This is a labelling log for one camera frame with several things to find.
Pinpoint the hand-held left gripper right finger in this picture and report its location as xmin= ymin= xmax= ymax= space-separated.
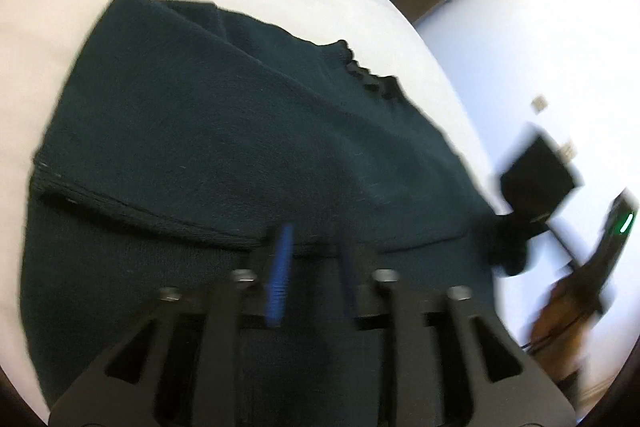
xmin=340 ymin=232 xmax=578 ymax=427

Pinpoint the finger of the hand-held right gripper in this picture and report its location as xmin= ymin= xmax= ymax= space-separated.
xmin=492 ymin=212 xmax=538 ymax=278

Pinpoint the dark green knitted sweater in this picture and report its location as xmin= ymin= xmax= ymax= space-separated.
xmin=20 ymin=0 xmax=506 ymax=427

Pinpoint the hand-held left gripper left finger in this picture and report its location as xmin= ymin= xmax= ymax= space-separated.
xmin=48 ymin=223 xmax=296 ymax=427

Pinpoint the person's right forearm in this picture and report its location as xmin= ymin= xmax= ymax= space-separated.
xmin=527 ymin=277 xmax=598 ymax=388

